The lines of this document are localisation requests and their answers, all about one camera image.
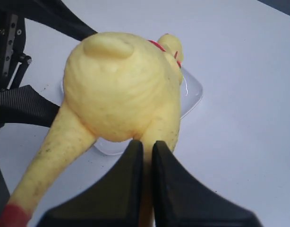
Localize white square plate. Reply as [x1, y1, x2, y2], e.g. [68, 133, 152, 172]
[60, 68, 204, 156]

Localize yellow rubber chicken toy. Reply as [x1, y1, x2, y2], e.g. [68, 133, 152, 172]
[0, 32, 183, 227]

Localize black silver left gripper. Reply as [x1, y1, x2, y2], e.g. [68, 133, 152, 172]
[0, 0, 98, 128]

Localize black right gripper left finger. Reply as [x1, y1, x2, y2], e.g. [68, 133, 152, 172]
[37, 140, 143, 227]

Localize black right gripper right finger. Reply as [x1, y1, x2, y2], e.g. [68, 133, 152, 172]
[152, 141, 258, 227]

